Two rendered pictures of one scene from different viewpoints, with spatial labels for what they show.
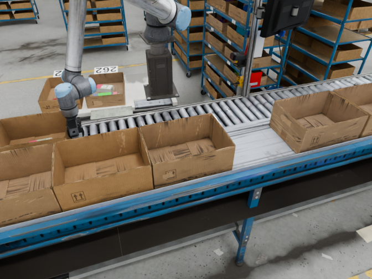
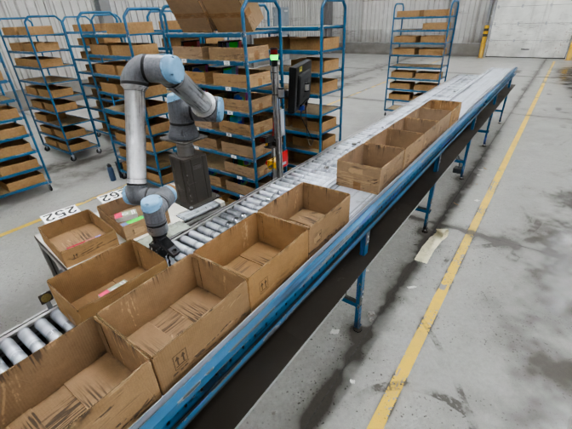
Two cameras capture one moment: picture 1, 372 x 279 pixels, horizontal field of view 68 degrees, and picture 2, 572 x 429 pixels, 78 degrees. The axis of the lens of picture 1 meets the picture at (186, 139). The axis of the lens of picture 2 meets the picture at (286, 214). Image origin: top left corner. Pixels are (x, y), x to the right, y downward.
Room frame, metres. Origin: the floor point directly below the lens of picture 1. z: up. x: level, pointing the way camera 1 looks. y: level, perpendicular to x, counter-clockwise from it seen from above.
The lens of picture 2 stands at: (-0.16, 0.94, 1.84)
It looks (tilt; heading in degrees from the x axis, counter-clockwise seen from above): 29 degrees down; 326
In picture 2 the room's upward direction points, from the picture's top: 2 degrees counter-clockwise
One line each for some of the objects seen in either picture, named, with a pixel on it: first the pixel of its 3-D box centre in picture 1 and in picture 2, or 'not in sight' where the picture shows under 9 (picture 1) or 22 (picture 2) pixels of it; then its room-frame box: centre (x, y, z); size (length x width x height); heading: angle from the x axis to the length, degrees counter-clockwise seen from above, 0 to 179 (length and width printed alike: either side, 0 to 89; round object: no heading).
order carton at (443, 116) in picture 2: not in sight; (426, 122); (1.67, -1.87, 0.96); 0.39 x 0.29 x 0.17; 108
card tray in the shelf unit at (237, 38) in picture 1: (249, 35); (245, 123); (2.70, -0.61, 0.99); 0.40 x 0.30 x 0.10; 15
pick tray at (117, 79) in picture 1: (106, 89); (133, 214); (1.97, 0.63, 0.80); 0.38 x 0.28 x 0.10; 11
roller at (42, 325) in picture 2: not in sight; (67, 348); (1.14, 1.12, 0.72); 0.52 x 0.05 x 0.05; 19
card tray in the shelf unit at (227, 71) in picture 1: (244, 73); (249, 164); (2.70, -0.61, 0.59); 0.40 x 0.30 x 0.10; 16
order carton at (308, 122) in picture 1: (315, 120); (370, 166); (1.29, -0.73, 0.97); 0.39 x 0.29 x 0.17; 109
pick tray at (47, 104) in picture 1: (63, 92); (78, 236); (1.91, 0.95, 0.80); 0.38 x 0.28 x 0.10; 11
